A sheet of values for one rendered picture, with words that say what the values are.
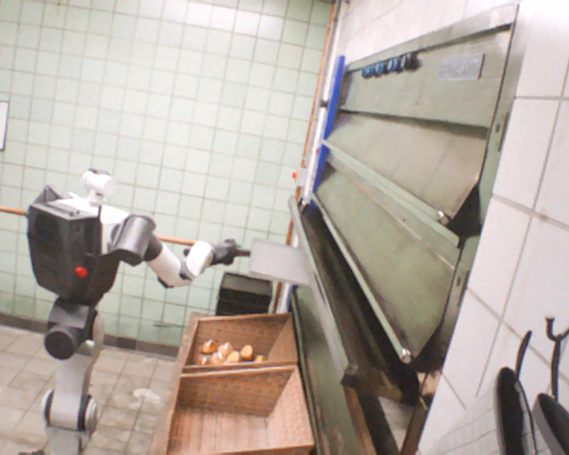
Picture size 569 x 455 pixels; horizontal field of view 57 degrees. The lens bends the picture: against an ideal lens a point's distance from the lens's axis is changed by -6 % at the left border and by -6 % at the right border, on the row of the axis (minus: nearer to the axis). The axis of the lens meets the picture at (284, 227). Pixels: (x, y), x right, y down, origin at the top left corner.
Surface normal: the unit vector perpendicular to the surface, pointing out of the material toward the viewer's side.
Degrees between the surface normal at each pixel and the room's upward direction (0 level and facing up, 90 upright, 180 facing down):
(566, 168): 90
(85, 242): 90
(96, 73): 90
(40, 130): 90
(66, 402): 60
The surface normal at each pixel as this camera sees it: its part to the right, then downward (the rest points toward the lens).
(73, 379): 0.08, -0.05
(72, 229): 0.88, 0.26
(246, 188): 0.04, 0.22
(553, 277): -0.98, -0.18
